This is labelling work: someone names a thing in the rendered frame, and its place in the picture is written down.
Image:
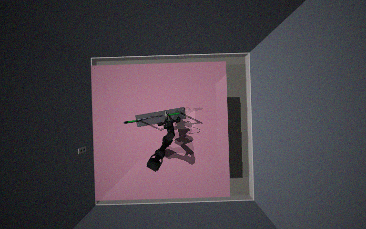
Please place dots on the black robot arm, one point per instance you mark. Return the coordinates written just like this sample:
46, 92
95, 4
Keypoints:
154, 163

